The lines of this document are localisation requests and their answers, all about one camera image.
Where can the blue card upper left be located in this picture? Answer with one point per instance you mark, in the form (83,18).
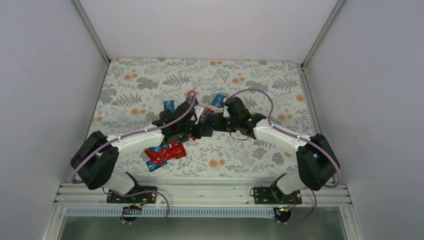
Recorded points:
(169,105)

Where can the right aluminium frame post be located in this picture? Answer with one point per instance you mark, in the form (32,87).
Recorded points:
(329,21)

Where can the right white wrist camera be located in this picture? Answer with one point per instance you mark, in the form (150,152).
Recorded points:
(226,113)

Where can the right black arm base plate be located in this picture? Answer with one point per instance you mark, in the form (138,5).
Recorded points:
(273,196)

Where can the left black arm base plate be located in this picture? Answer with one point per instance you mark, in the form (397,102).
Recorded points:
(145,198)

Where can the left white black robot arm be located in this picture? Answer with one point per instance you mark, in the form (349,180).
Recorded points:
(94,164)

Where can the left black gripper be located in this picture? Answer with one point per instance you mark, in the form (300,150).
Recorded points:
(197,135)

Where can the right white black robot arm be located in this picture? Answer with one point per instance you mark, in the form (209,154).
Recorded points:
(316,161)

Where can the perforated grey cable duct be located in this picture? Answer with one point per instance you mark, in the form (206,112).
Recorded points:
(173,212)

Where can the aluminium corner frame post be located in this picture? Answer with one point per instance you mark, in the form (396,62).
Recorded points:
(90,28)

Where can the aluminium mounting rail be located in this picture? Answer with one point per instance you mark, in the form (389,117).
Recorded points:
(179,191)

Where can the red card left pile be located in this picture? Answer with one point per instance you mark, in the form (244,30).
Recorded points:
(157,155)

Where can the blue card front bottom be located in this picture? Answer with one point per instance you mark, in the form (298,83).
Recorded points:
(153,166)

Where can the red VIP card front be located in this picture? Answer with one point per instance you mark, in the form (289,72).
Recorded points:
(174,151)

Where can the light blue card far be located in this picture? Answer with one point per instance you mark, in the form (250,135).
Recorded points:
(218,100)

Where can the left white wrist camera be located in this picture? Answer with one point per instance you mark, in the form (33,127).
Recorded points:
(200,114)

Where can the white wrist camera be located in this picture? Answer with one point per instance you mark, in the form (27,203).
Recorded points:
(200,114)
(226,113)

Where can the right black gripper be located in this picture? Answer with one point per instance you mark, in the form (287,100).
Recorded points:
(219,125)

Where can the dark blue card holder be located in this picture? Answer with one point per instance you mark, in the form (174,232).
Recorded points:
(206,122)

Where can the floral patterned table mat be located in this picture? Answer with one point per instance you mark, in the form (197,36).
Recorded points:
(135,89)

